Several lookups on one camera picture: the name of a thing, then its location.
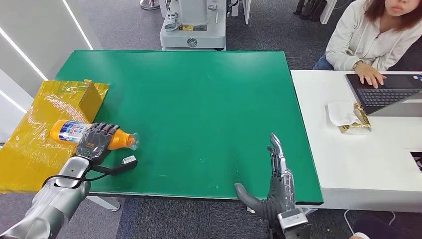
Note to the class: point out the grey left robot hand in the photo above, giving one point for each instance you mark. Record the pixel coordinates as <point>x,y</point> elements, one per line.
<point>94,143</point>

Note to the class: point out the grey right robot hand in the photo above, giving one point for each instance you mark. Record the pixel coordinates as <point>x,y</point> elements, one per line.
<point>280,194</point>

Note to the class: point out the orange detergent bottle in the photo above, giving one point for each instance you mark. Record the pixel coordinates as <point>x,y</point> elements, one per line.
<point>66,132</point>

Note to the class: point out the white table leg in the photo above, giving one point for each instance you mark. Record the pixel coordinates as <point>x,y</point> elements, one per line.
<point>104,203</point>

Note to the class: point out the yellow taped cardboard box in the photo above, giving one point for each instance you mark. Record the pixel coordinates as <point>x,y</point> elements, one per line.
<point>33,158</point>

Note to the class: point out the white desk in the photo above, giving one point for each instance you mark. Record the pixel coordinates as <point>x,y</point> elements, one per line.
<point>372,165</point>

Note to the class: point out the white paper napkin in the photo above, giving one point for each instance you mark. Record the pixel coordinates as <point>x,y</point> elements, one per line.
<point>339,112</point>

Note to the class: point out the green table mat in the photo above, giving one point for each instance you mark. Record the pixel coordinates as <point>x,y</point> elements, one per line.
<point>197,115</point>

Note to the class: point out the gold foil wrapper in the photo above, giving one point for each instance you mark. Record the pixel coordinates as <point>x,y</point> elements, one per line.
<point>361,122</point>

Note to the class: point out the black patterned pad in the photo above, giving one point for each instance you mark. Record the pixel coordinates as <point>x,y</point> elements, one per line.
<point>417,161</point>

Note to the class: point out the dark grey laptop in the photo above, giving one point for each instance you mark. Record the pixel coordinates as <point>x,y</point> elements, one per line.
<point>382,94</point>

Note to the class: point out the grey machine base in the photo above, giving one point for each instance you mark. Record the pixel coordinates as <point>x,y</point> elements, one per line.
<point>193,34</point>

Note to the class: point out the chrome stand base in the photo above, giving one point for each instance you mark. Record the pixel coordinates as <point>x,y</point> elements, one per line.
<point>149,4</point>

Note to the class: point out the person's hand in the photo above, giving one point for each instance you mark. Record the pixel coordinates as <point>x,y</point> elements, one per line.
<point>369,74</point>

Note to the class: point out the person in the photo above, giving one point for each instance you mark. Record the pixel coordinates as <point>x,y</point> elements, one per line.
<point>356,39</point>

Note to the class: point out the black boots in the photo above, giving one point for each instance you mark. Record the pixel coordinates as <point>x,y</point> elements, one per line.
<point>310,10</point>

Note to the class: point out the white cabinet panel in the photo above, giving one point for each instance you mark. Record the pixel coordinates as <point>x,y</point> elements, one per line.
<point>328,11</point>

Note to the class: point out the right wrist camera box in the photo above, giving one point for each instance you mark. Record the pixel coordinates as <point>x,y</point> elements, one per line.
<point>293,224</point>

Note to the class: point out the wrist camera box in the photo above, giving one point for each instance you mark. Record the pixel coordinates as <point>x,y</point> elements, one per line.
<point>293,224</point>
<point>127,162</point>

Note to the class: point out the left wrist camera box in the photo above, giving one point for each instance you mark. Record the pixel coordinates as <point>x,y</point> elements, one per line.
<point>127,162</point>

